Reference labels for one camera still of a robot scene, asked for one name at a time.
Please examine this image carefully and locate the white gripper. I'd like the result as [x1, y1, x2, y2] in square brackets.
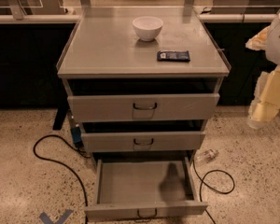
[245, 11, 280, 129]

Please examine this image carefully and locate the clear plastic bottle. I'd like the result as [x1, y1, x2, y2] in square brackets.
[195, 149, 219, 166]

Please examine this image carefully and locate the grey metal drawer cabinet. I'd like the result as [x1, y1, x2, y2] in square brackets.
[55, 6, 232, 179]

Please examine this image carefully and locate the grey open bottom drawer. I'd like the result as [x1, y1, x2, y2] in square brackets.
[85, 155, 207, 221]

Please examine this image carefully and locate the white ceramic bowl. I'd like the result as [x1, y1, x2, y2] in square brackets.
[133, 16, 163, 41]

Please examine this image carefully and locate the grey middle drawer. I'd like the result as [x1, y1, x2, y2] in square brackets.
[81, 132, 205, 152]

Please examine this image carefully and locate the dark counter with light top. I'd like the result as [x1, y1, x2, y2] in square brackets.
[0, 23, 275, 109]

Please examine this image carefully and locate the grey top drawer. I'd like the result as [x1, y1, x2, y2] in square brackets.
[68, 93, 219, 122]

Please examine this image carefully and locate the blue power adapter box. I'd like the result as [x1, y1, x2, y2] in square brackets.
[70, 126, 83, 148]

